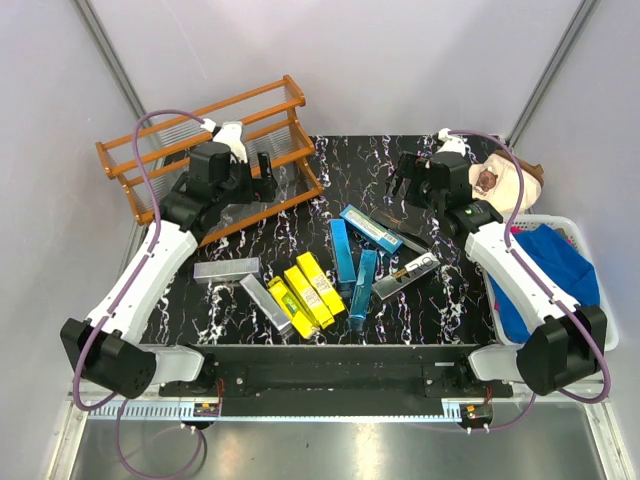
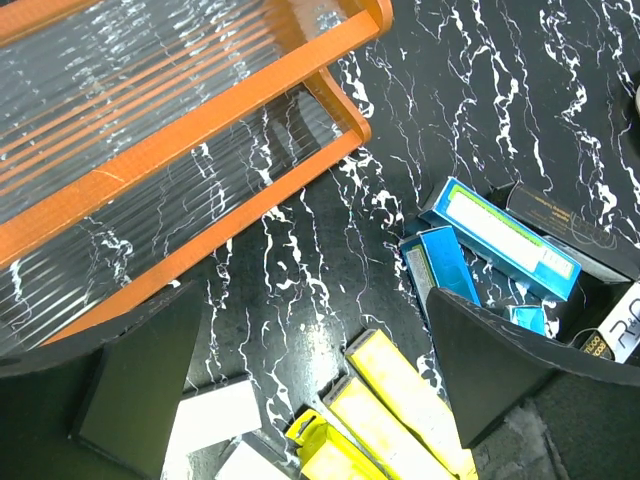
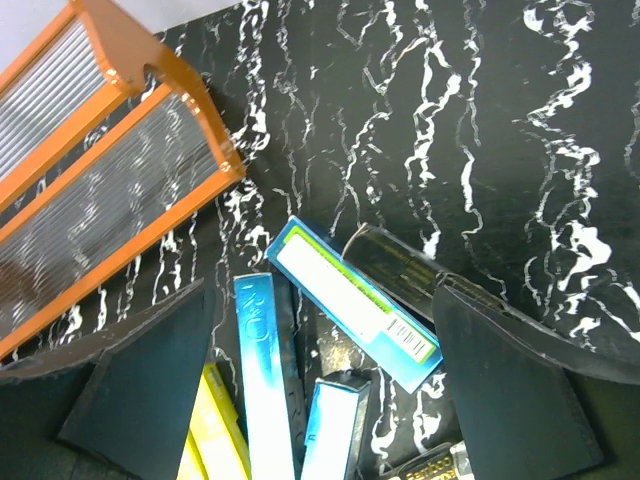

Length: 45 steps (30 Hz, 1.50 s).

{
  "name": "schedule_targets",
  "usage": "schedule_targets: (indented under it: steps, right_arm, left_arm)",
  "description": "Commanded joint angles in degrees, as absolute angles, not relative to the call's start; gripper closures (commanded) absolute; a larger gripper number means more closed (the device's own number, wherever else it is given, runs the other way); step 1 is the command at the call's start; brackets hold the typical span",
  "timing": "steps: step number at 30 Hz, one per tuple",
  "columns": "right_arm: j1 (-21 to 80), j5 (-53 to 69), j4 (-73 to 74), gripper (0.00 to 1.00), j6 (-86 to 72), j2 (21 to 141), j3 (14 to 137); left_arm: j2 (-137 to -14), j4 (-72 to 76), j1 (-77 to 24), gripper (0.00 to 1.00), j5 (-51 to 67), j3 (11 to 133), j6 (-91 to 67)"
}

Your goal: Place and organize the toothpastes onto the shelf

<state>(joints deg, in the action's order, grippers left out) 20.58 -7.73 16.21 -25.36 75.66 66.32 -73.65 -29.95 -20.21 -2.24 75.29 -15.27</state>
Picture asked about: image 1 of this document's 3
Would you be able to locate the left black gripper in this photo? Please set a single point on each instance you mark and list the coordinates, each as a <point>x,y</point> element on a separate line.
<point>263,188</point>

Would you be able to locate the yellow toothpaste box middle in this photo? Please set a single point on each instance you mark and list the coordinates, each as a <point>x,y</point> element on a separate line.
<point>310,300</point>

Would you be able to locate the orange wooden shelf rack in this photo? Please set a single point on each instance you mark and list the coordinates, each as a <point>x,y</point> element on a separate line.
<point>271,124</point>

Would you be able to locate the silver black toothpaste box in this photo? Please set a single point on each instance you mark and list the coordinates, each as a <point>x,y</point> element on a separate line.
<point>417,268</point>

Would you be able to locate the silver toothpaste box flat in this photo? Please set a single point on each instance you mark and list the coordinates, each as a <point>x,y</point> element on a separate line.
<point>224,271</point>

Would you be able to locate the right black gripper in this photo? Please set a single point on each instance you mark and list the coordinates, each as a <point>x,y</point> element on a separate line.
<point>405,169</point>

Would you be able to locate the yellow toothpaste box right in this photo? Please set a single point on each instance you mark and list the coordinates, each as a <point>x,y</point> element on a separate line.
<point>320,282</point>

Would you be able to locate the silver toothpaste box angled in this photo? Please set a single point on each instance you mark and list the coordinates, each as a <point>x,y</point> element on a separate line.
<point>263,299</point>

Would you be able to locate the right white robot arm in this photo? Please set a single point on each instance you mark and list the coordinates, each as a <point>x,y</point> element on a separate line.
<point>567,340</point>

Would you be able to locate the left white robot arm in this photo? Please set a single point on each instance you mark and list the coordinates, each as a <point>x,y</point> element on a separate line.
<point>105,348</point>

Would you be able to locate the blue toothpaste box plain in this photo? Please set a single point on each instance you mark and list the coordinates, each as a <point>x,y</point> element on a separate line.
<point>343,261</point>

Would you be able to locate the yellow toothpaste box left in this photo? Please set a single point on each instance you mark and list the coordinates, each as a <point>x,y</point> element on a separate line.
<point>293,309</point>

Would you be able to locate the yellow toothpaste box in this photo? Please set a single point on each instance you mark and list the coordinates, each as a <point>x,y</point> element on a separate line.
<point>293,309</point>
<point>320,282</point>
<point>310,300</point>

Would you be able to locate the blue toothpaste box with label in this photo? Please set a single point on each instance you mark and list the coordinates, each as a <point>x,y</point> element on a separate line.
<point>372,231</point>

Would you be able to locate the blue cloth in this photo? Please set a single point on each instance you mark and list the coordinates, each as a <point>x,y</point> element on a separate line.
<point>557,258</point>

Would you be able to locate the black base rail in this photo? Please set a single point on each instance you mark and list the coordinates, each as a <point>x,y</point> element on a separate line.
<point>337,381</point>

